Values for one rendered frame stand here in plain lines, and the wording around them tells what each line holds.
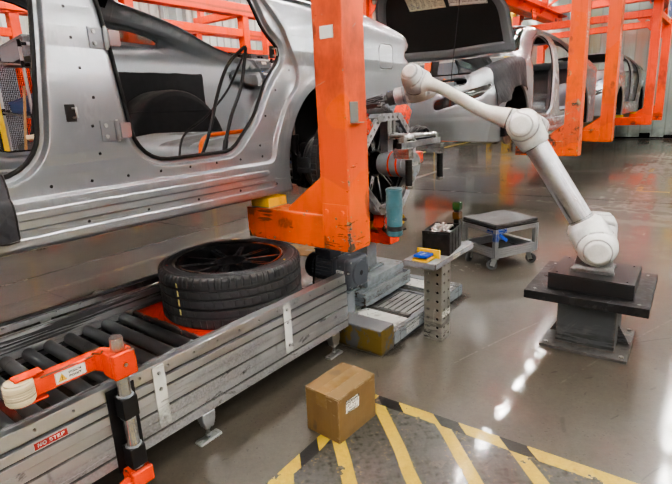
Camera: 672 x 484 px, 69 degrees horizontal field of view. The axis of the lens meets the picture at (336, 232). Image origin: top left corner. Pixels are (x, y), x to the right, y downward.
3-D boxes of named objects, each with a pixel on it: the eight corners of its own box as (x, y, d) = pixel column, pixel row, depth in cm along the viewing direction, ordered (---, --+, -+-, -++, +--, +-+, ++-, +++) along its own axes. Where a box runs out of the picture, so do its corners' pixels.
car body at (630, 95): (570, 113, 1421) (574, 62, 1387) (646, 110, 1308) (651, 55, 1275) (511, 122, 1046) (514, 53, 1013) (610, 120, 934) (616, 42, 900)
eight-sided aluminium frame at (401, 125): (407, 202, 303) (406, 111, 289) (416, 203, 299) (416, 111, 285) (355, 220, 261) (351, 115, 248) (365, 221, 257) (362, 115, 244)
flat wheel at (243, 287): (216, 274, 282) (212, 235, 276) (323, 284, 258) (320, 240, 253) (132, 322, 223) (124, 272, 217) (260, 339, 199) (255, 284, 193)
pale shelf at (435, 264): (443, 243, 267) (443, 238, 266) (473, 248, 257) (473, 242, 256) (403, 265, 235) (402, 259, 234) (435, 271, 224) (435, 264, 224)
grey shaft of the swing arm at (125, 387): (147, 469, 160) (124, 328, 148) (157, 476, 157) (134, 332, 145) (121, 486, 154) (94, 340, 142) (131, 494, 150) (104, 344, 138)
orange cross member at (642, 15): (520, 45, 1138) (521, 27, 1128) (651, 30, 981) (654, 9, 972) (518, 45, 1129) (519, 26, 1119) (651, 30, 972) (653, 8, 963)
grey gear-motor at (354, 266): (314, 294, 297) (310, 238, 288) (372, 309, 271) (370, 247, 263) (294, 304, 283) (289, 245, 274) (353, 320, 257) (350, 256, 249)
